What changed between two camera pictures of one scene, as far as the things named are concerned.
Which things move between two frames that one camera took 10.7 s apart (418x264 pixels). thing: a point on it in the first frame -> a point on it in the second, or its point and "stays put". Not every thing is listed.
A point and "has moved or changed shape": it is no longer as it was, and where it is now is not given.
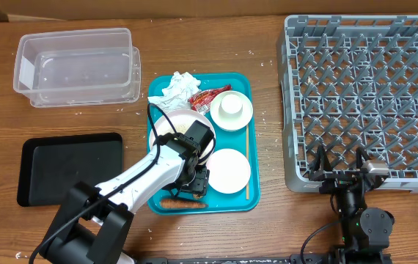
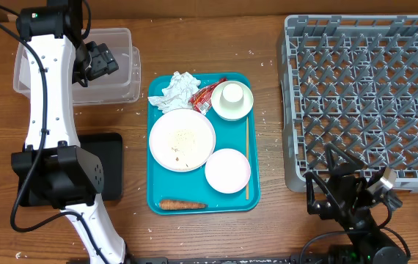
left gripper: [199, 186] -> [104, 61]
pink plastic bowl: [229, 171] stays put
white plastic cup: [231, 104] has moved or changed shape
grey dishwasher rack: [363, 81] stays put
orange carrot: [180, 204] stays put
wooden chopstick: [247, 160] stays put
